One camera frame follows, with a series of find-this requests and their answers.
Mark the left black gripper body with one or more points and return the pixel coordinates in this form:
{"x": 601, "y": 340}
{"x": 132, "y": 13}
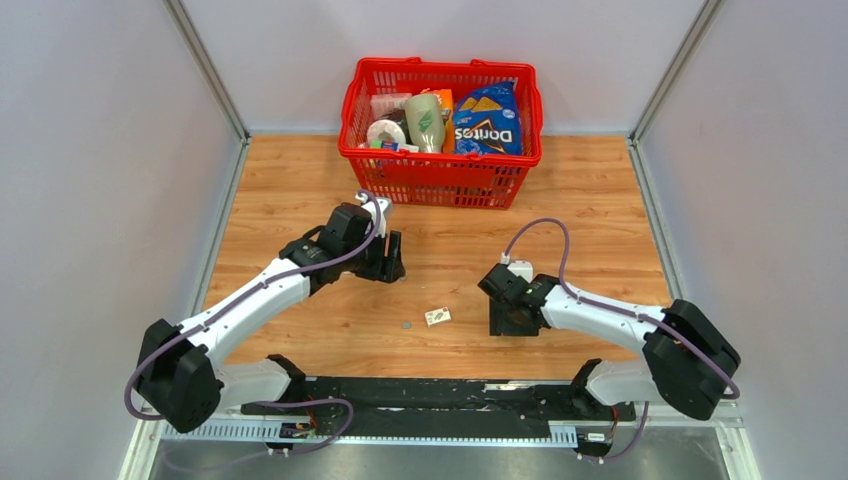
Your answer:
{"x": 369, "y": 263}

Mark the white perforated cable tray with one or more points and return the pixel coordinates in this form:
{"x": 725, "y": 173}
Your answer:
{"x": 557, "y": 435}

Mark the red plastic shopping basket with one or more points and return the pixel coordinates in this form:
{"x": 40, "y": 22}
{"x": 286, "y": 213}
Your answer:
{"x": 489, "y": 181}

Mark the white tape roll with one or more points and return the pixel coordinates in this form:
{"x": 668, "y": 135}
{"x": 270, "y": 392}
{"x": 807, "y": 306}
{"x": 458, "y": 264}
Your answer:
{"x": 386, "y": 130}

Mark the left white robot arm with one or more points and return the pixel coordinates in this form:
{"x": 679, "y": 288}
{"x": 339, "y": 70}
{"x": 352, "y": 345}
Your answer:
{"x": 181, "y": 371}

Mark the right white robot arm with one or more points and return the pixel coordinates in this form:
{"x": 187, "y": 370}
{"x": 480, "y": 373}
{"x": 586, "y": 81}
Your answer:
{"x": 683, "y": 359}

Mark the small staple box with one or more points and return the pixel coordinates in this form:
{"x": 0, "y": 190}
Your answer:
{"x": 437, "y": 316}

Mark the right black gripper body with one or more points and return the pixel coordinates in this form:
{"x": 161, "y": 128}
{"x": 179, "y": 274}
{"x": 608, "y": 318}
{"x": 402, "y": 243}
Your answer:
{"x": 502, "y": 322}

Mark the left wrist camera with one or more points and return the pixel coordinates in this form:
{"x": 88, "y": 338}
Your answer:
{"x": 382, "y": 205}

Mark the orange snack packet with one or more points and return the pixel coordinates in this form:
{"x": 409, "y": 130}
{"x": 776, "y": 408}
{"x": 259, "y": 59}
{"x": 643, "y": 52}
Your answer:
{"x": 446, "y": 102}

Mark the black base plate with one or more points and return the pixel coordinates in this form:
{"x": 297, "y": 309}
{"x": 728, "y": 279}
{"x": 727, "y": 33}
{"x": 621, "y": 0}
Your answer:
{"x": 449, "y": 406}

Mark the small white blue box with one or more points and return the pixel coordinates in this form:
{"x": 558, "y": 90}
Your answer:
{"x": 392, "y": 146}

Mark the blue Doritos chip bag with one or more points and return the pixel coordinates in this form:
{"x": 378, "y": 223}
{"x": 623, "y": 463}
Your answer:
{"x": 487, "y": 121}

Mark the beige squeeze bottle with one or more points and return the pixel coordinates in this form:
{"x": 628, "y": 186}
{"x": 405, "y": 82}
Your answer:
{"x": 425, "y": 122}

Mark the clear plastic wrapped packet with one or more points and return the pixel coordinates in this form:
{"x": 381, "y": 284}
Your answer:
{"x": 384, "y": 104}

